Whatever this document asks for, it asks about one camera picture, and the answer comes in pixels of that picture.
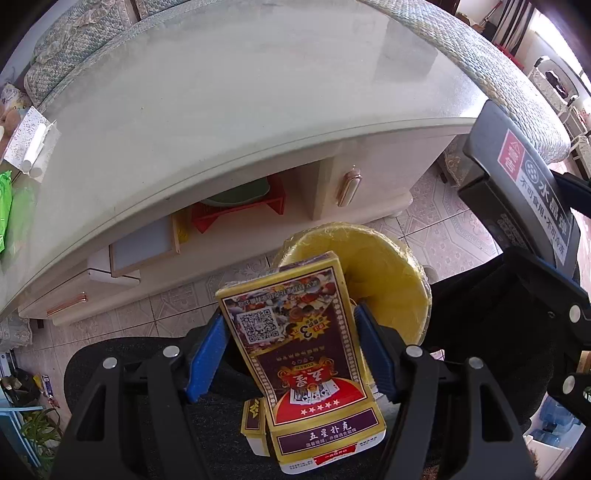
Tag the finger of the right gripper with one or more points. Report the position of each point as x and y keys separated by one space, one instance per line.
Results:
x=575 y=192
x=569 y=303

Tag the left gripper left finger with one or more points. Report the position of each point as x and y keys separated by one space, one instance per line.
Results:
x=129 y=398

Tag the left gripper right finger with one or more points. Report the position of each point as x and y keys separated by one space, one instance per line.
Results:
x=457 y=407

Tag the black gel ball box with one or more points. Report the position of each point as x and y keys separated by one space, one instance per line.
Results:
x=514 y=194

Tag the playing card box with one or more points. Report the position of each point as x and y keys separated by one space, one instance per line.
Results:
x=295 y=330

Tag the yellow trash bin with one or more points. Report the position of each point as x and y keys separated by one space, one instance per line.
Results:
x=380 y=272

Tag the person black trouser legs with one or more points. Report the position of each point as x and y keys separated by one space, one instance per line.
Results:
x=484 y=313

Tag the green potted plant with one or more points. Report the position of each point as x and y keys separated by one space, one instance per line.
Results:
x=42 y=430

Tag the white chair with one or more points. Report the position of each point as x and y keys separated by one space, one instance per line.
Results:
x=562 y=94

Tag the coffee table drawer cabinet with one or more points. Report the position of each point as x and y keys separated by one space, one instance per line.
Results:
x=356 y=181

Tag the red stool under table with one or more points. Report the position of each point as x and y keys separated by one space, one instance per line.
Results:
x=203 y=216

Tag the green chips bag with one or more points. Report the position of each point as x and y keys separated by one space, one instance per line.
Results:
x=5 y=204

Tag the white tissue box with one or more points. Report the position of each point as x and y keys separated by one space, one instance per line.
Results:
x=27 y=140

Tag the brown teddy bear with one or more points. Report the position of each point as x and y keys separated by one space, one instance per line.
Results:
x=10 y=119

